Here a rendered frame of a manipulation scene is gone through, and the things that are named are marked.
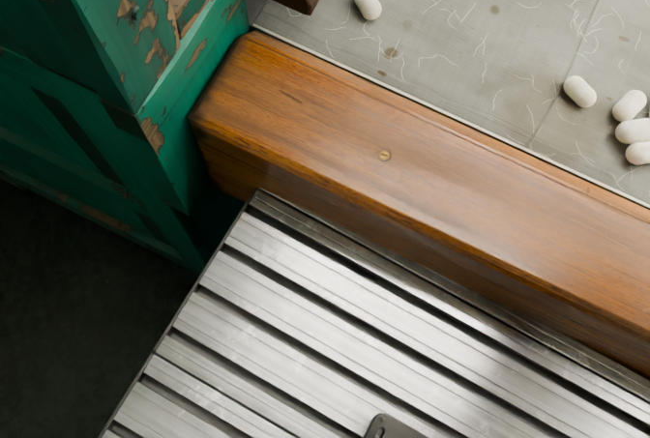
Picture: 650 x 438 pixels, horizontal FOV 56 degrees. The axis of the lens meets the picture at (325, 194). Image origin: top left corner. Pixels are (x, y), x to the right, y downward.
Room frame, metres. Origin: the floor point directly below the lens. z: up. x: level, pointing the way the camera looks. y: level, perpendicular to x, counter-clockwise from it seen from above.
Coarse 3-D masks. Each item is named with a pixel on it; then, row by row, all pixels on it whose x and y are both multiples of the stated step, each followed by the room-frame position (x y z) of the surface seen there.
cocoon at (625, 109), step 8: (624, 96) 0.31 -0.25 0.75; (632, 96) 0.31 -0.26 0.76; (640, 96) 0.31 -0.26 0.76; (616, 104) 0.30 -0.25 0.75; (624, 104) 0.30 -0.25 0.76; (632, 104) 0.30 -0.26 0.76; (640, 104) 0.30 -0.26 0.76; (616, 112) 0.29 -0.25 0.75; (624, 112) 0.29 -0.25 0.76; (632, 112) 0.29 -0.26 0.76; (624, 120) 0.29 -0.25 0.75
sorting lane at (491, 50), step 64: (320, 0) 0.36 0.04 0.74; (384, 0) 0.37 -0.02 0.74; (448, 0) 0.39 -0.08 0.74; (512, 0) 0.40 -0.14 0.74; (576, 0) 0.42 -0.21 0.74; (640, 0) 0.43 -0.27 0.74; (384, 64) 0.30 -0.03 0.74; (448, 64) 0.32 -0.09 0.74; (512, 64) 0.33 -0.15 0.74; (576, 64) 0.34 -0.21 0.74; (640, 64) 0.36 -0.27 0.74; (512, 128) 0.26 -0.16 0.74; (576, 128) 0.28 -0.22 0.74; (640, 192) 0.23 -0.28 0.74
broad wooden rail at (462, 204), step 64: (256, 64) 0.26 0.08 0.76; (320, 64) 0.28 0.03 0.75; (192, 128) 0.20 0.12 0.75; (256, 128) 0.20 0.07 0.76; (320, 128) 0.22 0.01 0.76; (384, 128) 0.23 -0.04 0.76; (448, 128) 0.24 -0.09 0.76; (320, 192) 0.17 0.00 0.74; (384, 192) 0.17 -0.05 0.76; (448, 192) 0.18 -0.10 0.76; (512, 192) 0.19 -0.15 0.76; (576, 192) 0.20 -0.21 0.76; (448, 256) 0.13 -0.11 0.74; (512, 256) 0.14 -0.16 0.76; (576, 256) 0.15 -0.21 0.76; (640, 256) 0.16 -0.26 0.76; (576, 320) 0.10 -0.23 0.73; (640, 320) 0.11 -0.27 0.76
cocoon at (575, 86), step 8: (568, 80) 0.32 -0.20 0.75; (576, 80) 0.31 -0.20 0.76; (568, 88) 0.31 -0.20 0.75; (576, 88) 0.31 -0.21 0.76; (584, 88) 0.31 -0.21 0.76; (576, 96) 0.30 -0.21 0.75; (584, 96) 0.30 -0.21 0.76; (592, 96) 0.30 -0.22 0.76; (584, 104) 0.30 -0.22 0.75; (592, 104) 0.30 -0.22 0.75
